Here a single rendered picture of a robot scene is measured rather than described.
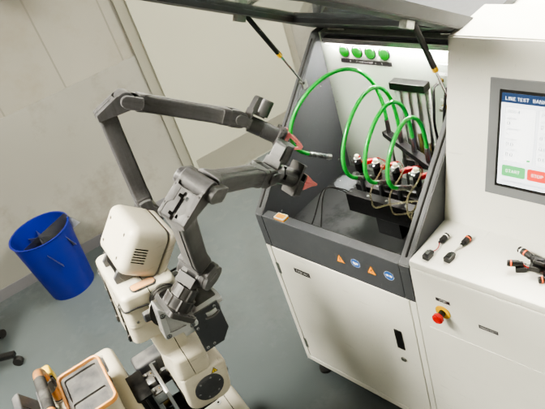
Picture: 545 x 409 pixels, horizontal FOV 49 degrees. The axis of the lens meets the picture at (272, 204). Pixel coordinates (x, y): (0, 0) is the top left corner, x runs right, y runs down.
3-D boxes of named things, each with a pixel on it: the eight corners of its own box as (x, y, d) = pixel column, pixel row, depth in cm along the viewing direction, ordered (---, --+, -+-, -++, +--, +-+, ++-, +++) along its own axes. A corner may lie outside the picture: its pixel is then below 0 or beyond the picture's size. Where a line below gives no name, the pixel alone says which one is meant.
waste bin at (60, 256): (97, 251, 415) (63, 195, 387) (113, 279, 384) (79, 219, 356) (40, 284, 403) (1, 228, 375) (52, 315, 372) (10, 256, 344)
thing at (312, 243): (272, 246, 238) (261, 215, 229) (279, 239, 240) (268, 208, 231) (405, 299, 197) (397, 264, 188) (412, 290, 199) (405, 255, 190)
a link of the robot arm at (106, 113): (83, 101, 183) (89, 107, 174) (125, 84, 186) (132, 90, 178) (138, 221, 203) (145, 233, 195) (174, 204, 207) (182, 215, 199)
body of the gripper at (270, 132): (283, 125, 210) (264, 117, 209) (286, 132, 201) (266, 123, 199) (275, 141, 212) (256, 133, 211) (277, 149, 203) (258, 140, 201)
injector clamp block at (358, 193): (353, 224, 229) (345, 192, 220) (368, 208, 234) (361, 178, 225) (431, 249, 206) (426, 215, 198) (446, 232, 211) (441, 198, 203)
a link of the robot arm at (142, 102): (112, 104, 187) (119, 111, 178) (115, 85, 185) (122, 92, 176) (237, 124, 207) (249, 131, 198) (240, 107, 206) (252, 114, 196)
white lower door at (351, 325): (309, 355, 277) (268, 247, 239) (311, 352, 278) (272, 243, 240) (432, 422, 234) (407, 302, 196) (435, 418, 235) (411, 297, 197)
